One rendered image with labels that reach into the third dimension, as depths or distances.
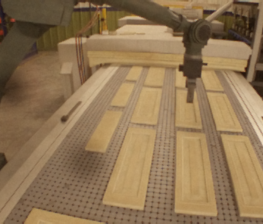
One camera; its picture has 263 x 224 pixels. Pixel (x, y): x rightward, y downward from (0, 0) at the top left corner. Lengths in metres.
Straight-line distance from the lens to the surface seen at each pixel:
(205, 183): 1.21
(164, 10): 1.52
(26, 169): 1.35
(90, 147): 1.39
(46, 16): 1.18
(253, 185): 1.27
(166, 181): 1.19
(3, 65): 1.60
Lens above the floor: 1.72
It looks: 28 degrees down
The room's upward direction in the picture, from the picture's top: straight up
